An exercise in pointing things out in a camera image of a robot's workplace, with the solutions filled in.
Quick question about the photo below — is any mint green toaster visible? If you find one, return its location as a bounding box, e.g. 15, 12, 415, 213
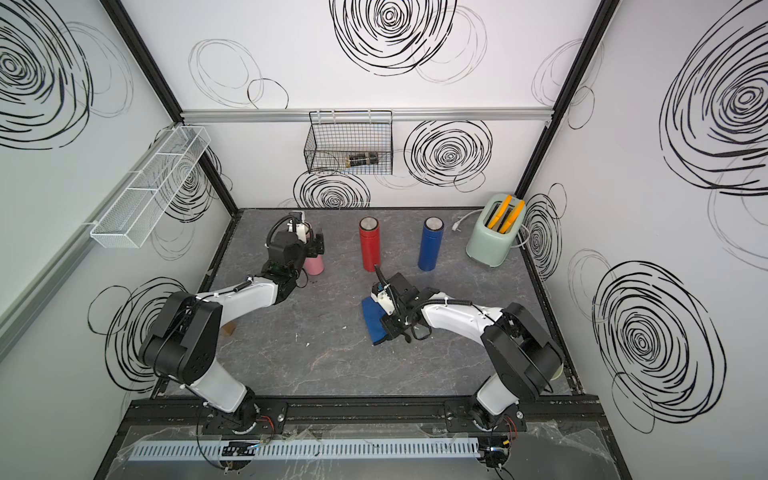
466, 193, 527, 268

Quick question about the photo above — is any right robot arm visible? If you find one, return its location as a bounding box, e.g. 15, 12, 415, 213
364, 268, 564, 431

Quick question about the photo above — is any white toaster power cable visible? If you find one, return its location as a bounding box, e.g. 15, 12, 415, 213
451, 208, 485, 233

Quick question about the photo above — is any object in wire basket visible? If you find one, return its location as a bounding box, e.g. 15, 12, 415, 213
345, 152, 379, 168

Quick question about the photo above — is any white mesh shelf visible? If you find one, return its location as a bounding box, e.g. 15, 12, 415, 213
90, 125, 210, 249

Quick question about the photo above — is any small brown jar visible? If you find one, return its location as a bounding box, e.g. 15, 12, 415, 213
220, 322, 236, 336

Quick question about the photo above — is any light green plate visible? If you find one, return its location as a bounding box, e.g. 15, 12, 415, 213
550, 363, 564, 382

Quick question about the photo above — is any white slotted cable duct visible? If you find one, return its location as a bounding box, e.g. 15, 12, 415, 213
128, 438, 481, 463

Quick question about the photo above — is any red thermos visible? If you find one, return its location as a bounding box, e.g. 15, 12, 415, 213
359, 216, 381, 272

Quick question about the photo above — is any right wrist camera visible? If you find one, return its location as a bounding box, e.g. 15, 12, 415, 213
371, 281, 396, 315

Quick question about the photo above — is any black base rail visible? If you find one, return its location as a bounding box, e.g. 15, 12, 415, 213
119, 395, 607, 435

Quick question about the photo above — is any pink thermos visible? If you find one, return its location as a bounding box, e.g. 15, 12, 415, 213
303, 228, 325, 276

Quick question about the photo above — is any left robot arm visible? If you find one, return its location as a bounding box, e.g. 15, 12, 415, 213
138, 211, 324, 435

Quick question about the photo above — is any blue cloth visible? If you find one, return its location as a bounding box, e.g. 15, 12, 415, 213
361, 297, 389, 346

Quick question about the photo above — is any black wire basket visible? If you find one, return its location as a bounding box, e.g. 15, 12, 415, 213
303, 109, 394, 176

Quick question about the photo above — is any blue thermos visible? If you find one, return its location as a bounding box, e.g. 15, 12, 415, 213
418, 216, 445, 271

